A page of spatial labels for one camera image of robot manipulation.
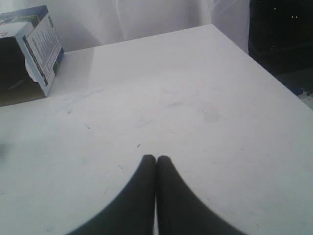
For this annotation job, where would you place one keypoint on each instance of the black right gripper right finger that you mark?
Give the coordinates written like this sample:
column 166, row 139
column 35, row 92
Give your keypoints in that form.
column 179, row 210

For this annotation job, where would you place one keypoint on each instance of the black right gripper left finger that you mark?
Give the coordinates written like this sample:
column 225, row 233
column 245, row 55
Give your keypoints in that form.
column 132, row 211

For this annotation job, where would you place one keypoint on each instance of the white backdrop curtain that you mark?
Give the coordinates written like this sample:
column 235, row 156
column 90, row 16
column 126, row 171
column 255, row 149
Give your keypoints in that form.
column 89, row 23

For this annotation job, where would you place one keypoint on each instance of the blue white cardboard box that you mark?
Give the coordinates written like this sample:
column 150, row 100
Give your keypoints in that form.
column 30, row 55

